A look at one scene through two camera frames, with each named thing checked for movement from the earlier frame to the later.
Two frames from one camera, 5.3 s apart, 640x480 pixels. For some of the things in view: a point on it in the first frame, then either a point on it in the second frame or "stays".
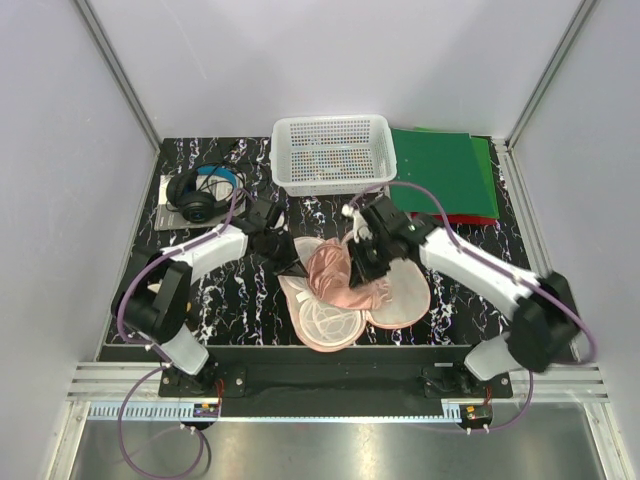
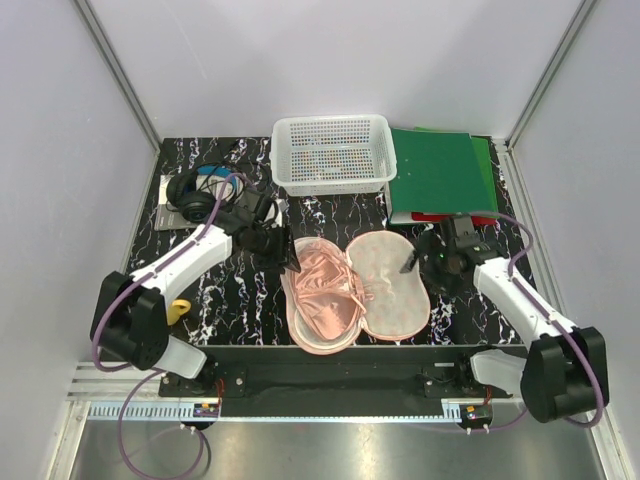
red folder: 458,219 stays
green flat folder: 481,149 stays
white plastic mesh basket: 331,156 stays
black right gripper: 361,272 -> 430,245
